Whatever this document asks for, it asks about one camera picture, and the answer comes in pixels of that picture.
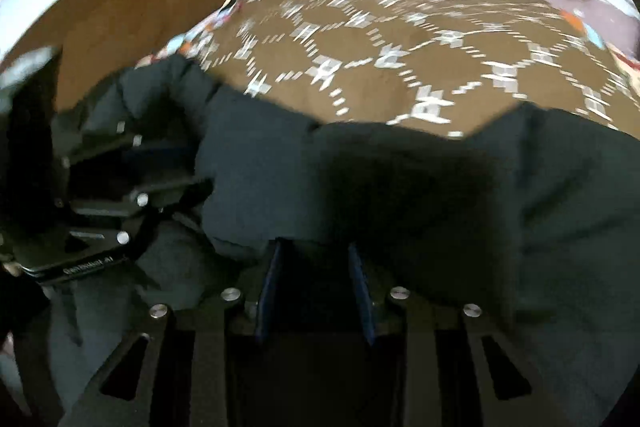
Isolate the black large shirt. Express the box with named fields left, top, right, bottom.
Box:
left=49, top=56, right=639, bottom=426

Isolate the brown wooden headboard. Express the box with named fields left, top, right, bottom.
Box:
left=1, top=0, right=224, bottom=108

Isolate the brown patterned bedspread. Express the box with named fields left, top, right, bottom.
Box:
left=158, top=0, right=639, bottom=138

